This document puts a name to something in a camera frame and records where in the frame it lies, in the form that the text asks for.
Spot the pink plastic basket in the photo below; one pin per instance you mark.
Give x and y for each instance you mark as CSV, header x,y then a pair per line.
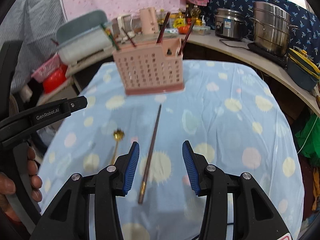
x,y
46,68

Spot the pink electric kettle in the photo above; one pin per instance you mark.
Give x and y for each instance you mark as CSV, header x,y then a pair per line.
x,y
148,21

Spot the curved white counter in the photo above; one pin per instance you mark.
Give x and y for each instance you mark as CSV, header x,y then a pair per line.
x,y
250,60

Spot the steel rice cooker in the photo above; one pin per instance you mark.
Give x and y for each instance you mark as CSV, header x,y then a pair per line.
x,y
230,25

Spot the steel steamer pot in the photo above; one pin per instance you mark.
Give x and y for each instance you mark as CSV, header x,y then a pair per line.
x,y
272,27

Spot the grey striped cloth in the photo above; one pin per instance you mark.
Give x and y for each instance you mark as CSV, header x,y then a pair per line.
x,y
37,17

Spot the wet wipes packet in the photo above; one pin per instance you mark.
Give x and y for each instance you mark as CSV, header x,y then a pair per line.
x,y
173,31

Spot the blue dotted tablecloth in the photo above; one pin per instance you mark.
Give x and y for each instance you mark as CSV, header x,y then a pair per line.
x,y
212,135

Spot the orange red tomato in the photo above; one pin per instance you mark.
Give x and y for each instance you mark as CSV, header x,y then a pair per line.
x,y
185,29

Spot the white glass kettle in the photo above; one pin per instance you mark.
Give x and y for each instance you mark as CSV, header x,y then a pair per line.
x,y
125,23

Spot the dark teal bowl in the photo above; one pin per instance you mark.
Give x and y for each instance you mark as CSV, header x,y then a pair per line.
x,y
300,78

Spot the black induction cooker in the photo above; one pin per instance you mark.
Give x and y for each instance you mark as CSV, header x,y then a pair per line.
x,y
270,55

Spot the person's left hand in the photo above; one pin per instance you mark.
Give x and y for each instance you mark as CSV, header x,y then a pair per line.
x,y
35,185

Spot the blue white dish drainer box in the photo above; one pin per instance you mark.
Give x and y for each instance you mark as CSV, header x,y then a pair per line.
x,y
82,40

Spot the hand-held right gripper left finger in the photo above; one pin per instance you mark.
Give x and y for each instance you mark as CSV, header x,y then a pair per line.
x,y
131,165

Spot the yellow seasoning packet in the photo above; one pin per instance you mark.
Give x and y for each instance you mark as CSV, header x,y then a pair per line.
x,y
180,22

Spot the pink plastic utensil holder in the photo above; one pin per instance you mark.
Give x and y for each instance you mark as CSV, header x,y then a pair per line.
x,y
150,67

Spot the green chopstick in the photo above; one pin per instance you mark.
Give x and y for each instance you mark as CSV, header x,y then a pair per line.
x,y
110,36

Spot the red plastic basin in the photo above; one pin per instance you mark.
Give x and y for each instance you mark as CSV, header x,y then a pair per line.
x,y
55,81

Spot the clear food container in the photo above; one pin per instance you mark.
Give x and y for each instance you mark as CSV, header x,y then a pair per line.
x,y
202,30

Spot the cooking oil bottle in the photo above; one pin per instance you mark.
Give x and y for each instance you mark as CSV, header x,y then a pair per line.
x,y
196,13

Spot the blue printed cloth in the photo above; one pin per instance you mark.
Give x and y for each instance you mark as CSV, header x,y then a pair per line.
x,y
305,17

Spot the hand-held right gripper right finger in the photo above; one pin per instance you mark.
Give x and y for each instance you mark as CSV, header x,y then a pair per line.
x,y
190,165

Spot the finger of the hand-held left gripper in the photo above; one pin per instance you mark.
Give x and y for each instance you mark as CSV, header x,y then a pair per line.
x,y
50,116

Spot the red chopstick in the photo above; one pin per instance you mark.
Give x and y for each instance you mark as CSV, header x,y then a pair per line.
x,y
163,27

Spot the gold spoon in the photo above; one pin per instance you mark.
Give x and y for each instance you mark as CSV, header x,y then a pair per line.
x,y
119,135

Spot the dark sauce bottle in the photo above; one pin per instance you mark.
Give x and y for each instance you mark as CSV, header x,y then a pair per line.
x,y
188,13

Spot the green bag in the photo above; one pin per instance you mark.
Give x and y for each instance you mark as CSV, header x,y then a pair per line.
x,y
308,140

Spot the dark brown chopstick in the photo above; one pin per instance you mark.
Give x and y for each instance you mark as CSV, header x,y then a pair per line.
x,y
150,155
128,37
186,37

